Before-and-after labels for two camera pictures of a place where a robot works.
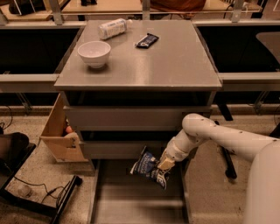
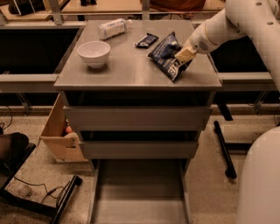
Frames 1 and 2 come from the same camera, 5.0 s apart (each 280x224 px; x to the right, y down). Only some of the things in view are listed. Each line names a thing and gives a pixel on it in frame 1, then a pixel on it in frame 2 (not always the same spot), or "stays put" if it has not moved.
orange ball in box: [68, 129] stays put
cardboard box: [64, 148] stays put
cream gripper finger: [168, 161] to [186, 53]
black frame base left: [56, 212] stays put
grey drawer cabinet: [127, 86] stays put
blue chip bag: [147, 164] to [163, 56]
